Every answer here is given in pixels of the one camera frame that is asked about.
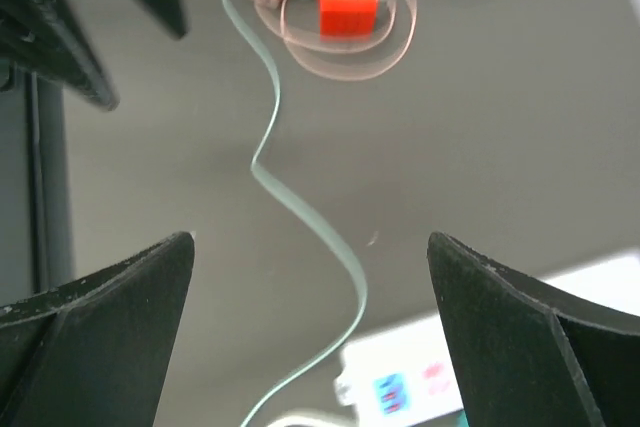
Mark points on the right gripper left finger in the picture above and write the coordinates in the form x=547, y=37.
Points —
x=95, y=351

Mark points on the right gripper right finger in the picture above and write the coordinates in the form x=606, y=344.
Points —
x=526, y=353

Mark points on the white power strip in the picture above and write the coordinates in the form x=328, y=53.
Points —
x=402, y=375

